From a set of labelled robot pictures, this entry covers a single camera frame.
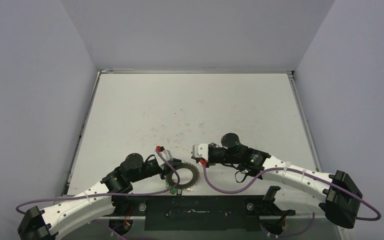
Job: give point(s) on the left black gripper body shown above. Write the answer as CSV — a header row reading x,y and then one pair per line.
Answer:
x,y
149,170

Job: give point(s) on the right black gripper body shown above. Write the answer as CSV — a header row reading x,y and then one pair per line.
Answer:
x,y
208,157

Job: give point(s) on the key with green tag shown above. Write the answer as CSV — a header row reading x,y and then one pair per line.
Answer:
x,y
173,191

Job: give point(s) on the metal disc with keyrings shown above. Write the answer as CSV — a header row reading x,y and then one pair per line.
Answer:
x,y
186,176

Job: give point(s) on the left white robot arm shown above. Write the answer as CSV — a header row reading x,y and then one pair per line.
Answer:
x,y
56,221

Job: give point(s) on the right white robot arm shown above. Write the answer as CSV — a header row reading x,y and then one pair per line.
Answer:
x,y
338,196

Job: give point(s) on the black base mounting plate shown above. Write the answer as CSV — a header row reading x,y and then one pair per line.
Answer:
x,y
200,213

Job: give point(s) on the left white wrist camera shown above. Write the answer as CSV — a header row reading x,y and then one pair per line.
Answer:
x,y
162,155

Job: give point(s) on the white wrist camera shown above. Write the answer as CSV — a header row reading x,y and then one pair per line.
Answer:
x,y
162,155
200,153

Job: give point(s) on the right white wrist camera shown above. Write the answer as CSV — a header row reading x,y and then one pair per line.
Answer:
x,y
200,153

